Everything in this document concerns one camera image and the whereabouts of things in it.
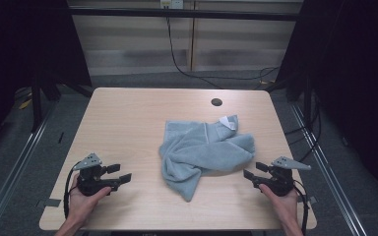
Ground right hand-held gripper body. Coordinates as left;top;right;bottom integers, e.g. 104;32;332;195
253;155;312;198

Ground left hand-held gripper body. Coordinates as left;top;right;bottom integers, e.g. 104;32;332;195
73;152;113;198

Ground light blue towel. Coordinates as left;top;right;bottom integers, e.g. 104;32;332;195
158;114;257;203

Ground person's left hand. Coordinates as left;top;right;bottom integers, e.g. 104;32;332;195
68;174;112;227

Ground person's right hand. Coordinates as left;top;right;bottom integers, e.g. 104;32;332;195
259;183;300;228

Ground black metal stand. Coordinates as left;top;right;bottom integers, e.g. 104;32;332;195
264;74;313;130
29;74;94;134

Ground dark curtain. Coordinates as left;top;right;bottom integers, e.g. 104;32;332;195
0;0;93;158
276;0;378;206

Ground left hand-held gripper black cable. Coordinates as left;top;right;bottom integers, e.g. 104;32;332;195
63;160;82;220

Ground hand-held gripper black cable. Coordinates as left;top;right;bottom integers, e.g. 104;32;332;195
63;160;82;220
292;179;311;236

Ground right hand-held gripper black cable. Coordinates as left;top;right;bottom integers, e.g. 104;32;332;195
292;179;311;236

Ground metal floor rail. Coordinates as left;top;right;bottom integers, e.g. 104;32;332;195
289;102;369;236
0;106;57;236

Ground black floor cables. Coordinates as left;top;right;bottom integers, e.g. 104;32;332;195
283;92;323;164

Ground long black wall cable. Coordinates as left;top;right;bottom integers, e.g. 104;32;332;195
164;7;281;90

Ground black horizontal frame bar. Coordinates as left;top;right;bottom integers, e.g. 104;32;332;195
68;7;300;23

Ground white wall socket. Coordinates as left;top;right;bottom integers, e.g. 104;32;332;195
159;0;185;10

